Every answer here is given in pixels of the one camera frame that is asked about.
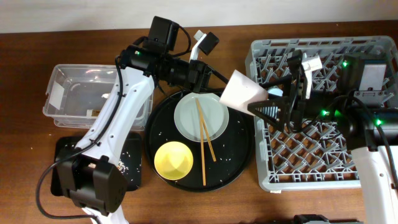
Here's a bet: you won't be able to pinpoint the grey round plate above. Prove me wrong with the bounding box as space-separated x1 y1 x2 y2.
174 93 229 142

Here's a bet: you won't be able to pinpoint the white napkin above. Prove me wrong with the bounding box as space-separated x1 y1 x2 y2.
101 93 109 99

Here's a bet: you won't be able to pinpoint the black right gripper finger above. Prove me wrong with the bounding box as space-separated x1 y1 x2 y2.
248 96 289 131
260 75 292 89

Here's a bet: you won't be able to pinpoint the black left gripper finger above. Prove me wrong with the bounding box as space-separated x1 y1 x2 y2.
200 88 224 93
212 70 229 84

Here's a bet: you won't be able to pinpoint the blue cup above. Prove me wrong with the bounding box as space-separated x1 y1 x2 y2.
268 88 283 96

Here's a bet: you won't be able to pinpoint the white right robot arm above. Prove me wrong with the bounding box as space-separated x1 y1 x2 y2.
248 50 397 223

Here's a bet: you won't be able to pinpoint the yellow bowl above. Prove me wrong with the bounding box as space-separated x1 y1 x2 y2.
154 141 193 180

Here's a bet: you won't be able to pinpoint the black rectangular tray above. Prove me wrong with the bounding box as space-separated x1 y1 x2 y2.
54 133 142 192

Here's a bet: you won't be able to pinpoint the left wooden chopstick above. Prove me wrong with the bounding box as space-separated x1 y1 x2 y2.
200 124 206 186

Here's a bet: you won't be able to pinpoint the wooden chopstick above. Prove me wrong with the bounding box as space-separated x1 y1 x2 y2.
200 124 206 186
195 98 216 162

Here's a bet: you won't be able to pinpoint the pink cup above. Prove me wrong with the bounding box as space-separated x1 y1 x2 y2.
219 70 268 116

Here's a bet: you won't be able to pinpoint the gold brown foil wrapper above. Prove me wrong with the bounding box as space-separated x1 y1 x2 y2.
86 110 101 117

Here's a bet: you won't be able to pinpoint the right wooden chopstick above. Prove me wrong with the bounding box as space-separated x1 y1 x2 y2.
195 98 216 162

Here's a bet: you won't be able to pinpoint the grey dishwasher rack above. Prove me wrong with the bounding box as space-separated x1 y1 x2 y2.
246 36 397 192

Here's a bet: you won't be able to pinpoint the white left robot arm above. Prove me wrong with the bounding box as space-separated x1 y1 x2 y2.
52 44 228 223

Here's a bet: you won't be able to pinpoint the food scraps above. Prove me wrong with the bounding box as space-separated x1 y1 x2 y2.
118 150 133 174

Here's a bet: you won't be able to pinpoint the clear plastic waste bin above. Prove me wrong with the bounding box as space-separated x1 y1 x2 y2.
42 63 154 131

